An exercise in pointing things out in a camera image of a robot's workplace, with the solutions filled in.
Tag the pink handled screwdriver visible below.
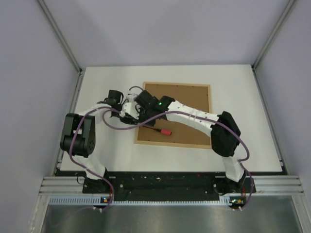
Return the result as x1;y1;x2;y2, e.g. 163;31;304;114
144;126;172;136

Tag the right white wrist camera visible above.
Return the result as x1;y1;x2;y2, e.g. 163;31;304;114
120;93;139;120

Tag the aluminium rail beam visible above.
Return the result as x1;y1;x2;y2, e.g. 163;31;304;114
39;175;304;196

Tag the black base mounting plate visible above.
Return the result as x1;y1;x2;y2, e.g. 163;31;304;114
82;171;256;201

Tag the left aluminium corner post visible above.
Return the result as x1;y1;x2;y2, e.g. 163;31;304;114
36;0;82;73

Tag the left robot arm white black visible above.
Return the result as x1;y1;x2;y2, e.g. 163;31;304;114
60;90;124;193

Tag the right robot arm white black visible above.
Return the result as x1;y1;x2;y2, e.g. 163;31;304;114
125;90;245;192

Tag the right aluminium corner post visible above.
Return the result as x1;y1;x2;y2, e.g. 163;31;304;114
251;0;298;72

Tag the aluminium corner post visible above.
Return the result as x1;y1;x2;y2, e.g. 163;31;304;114
251;0;298;72
36;0;82;73

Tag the wooden photo frame brown back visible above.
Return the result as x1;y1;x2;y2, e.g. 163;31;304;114
134;82;211;149

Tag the grey slotted cable duct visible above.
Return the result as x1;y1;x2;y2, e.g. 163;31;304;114
49;196;242;206

